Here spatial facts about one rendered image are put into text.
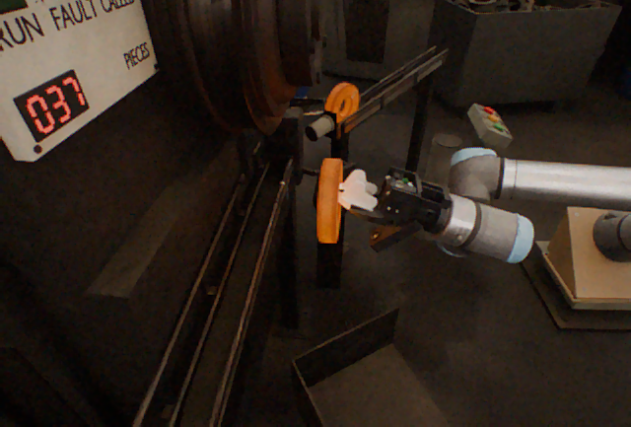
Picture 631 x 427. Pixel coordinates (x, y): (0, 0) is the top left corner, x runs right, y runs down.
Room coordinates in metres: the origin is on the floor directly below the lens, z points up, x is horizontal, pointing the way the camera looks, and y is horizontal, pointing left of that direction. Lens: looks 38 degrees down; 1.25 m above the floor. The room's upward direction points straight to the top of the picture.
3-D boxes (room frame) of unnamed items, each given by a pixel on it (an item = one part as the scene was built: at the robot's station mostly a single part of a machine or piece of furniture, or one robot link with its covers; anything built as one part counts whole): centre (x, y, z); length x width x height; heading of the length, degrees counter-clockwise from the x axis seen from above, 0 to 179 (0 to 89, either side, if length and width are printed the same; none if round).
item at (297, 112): (0.99, 0.10, 0.68); 0.11 x 0.08 x 0.24; 83
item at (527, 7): (3.03, -1.46, 0.39); 1.03 x 0.83 x 0.77; 98
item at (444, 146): (1.32, -0.54, 0.26); 0.12 x 0.12 x 0.52
